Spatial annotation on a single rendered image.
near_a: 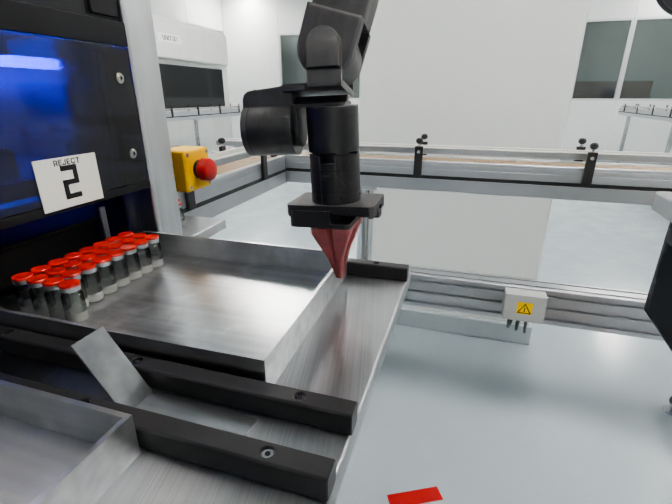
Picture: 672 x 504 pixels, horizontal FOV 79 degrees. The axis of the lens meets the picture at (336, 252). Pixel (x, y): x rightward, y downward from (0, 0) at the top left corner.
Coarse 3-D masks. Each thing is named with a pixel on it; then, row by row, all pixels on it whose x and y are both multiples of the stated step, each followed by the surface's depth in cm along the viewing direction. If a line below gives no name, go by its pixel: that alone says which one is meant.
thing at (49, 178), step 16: (48, 160) 47; (64, 160) 49; (80, 160) 51; (48, 176) 47; (64, 176) 49; (80, 176) 51; (96, 176) 54; (48, 192) 48; (64, 192) 50; (96, 192) 54; (48, 208) 48; (64, 208) 50
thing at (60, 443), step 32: (0, 384) 31; (0, 416) 32; (32, 416) 31; (64, 416) 30; (96, 416) 29; (128, 416) 28; (0, 448) 30; (32, 448) 30; (64, 448) 30; (96, 448) 25; (128, 448) 28; (0, 480) 27; (32, 480) 27; (64, 480) 23; (96, 480) 26
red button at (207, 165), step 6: (198, 162) 71; (204, 162) 71; (210, 162) 72; (198, 168) 71; (204, 168) 71; (210, 168) 72; (216, 168) 73; (198, 174) 72; (204, 174) 71; (210, 174) 72; (216, 174) 74; (204, 180) 73; (210, 180) 73
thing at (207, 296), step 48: (192, 240) 64; (144, 288) 54; (192, 288) 54; (240, 288) 54; (288, 288) 54; (336, 288) 53; (144, 336) 37; (192, 336) 43; (240, 336) 43; (288, 336) 39
